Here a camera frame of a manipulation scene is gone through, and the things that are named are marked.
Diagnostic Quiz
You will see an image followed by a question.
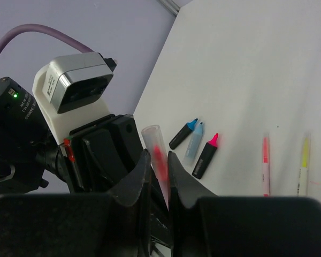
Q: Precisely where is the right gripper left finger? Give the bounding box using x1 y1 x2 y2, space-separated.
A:
0 150 151 256

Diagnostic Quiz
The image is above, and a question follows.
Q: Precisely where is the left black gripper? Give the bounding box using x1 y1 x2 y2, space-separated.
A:
60 115 143 193

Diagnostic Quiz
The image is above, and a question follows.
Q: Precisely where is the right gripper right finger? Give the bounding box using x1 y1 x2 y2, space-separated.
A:
167 152 321 256

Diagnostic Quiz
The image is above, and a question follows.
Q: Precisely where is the thin red pen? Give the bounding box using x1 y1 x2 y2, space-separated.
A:
262 136 270 196

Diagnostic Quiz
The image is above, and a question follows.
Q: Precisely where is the yellow highlighter pen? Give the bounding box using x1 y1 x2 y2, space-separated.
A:
297 135 310 196

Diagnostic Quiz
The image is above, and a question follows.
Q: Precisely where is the grey purple marker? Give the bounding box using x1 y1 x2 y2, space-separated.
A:
154 145 168 181

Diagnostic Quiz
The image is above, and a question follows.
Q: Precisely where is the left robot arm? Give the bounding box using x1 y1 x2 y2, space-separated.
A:
0 77 143 194

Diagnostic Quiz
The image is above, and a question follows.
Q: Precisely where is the black pink highlighter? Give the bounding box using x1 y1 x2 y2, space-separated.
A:
192 133 219 179

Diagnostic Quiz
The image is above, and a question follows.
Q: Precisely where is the light blue highlighter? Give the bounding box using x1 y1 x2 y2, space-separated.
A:
183 122 204 166

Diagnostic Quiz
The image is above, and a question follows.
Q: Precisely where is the black blue highlighter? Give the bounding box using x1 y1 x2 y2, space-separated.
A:
169 118 198 150

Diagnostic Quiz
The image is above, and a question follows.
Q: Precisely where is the aluminium frame post left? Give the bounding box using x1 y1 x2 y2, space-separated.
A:
157 0 180 16

